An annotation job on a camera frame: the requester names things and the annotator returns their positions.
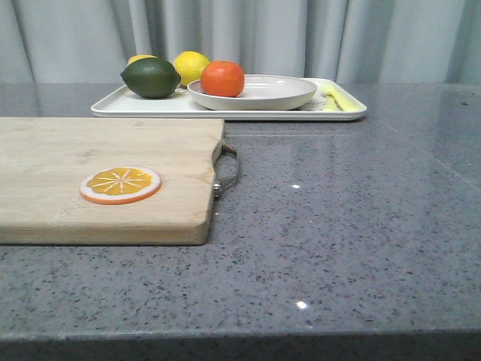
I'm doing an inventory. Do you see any white bear print tray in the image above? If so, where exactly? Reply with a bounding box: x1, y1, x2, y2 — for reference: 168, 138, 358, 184
91, 78, 367, 121

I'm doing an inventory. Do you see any green lime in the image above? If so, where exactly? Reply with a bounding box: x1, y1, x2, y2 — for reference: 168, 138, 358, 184
120, 57, 181, 99

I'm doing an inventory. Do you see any grey curtain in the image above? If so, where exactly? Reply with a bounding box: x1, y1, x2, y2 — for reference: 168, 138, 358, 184
1, 1, 480, 83

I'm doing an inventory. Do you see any yellow plastic spoon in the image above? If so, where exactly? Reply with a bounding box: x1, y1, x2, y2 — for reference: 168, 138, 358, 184
328, 83, 362, 111

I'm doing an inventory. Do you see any beige round plate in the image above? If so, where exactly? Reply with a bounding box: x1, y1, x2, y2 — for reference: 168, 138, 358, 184
187, 74, 318, 111

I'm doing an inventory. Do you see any wooden cutting board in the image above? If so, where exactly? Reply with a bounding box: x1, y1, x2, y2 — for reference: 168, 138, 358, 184
1, 117, 239, 245

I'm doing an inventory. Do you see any yellow lemon right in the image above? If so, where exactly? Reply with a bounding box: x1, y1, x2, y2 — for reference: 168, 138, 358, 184
174, 50, 210, 87

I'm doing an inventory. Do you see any yellow lemon left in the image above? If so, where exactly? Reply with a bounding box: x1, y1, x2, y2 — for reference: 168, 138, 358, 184
127, 54, 156, 65

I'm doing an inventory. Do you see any yellow plastic fork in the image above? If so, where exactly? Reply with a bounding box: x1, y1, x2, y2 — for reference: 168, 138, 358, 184
320, 83, 343, 112

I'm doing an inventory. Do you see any yellow lemon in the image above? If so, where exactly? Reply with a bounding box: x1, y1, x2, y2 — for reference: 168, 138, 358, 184
174, 50, 210, 87
127, 54, 156, 65

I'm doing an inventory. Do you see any orange mandarin fruit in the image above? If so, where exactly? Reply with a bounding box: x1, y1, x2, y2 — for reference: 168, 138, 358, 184
200, 60, 245, 97

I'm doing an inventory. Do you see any orange slice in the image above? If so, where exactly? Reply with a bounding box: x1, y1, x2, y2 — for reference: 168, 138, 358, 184
79, 166, 162, 205

